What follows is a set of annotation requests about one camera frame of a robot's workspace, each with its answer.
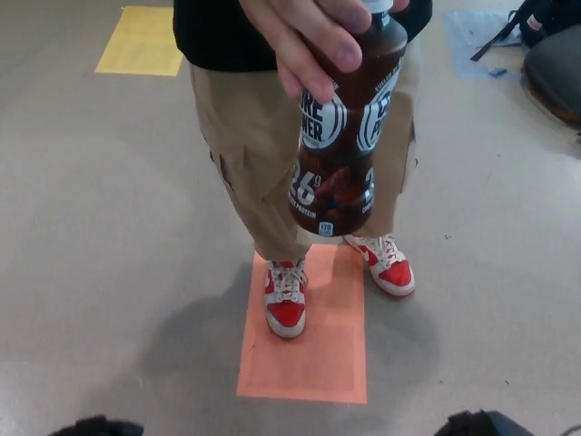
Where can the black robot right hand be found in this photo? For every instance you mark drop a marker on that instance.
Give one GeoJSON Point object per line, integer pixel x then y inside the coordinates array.
{"type": "Point", "coordinates": [485, 424]}

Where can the person's right hand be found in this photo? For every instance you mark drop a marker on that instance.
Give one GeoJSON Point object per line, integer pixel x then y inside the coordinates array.
{"type": "Point", "coordinates": [299, 41]}

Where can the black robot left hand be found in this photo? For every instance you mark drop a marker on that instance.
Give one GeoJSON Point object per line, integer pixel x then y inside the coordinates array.
{"type": "Point", "coordinates": [97, 428]}

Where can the brown protein shake bottle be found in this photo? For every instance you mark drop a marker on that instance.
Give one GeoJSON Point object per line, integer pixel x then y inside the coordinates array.
{"type": "Point", "coordinates": [338, 181]}

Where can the person's black shirt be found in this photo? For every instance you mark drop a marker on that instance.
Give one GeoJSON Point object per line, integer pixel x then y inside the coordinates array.
{"type": "Point", "coordinates": [213, 36]}

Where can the person's left red white sneaker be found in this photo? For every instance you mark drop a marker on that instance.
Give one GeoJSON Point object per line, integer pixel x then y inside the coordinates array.
{"type": "Point", "coordinates": [390, 270]}

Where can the person's red white sneaker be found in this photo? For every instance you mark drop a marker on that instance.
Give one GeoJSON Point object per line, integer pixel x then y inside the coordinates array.
{"type": "Point", "coordinates": [390, 270]}
{"type": "Point", "coordinates": [285, 300]}

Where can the person's right red white sneaker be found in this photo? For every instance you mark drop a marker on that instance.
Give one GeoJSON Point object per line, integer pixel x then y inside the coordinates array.
{"type": "Point", "coordinates": [285, 300]}

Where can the yellow paper floor sheet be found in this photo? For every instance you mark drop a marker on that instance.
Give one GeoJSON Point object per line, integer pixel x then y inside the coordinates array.
{"type": "Point", "coordinates": [138, 41]}

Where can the blue paper floor sheet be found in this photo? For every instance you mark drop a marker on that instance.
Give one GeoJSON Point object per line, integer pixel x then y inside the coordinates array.
{"type": "Point", "coordinates": [463, 36]}

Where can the orange paper floor sheet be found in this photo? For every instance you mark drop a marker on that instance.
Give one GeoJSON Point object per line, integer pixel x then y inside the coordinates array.
{"type": "Point", "coordinates": [313, 363]}

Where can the blue tape scrap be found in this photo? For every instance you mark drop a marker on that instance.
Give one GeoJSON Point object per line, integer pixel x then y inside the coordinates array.
{"type": "Point", "coordinates": [497, 72]}

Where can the black backpack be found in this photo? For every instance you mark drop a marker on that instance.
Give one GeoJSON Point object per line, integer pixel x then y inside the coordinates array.
{"type": "Point", "coordinates": [540, 18]}

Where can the grey padded seat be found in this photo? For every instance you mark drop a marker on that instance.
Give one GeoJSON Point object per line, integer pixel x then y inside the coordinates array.
{"type": "Point", "coordinates": [558, 68]}

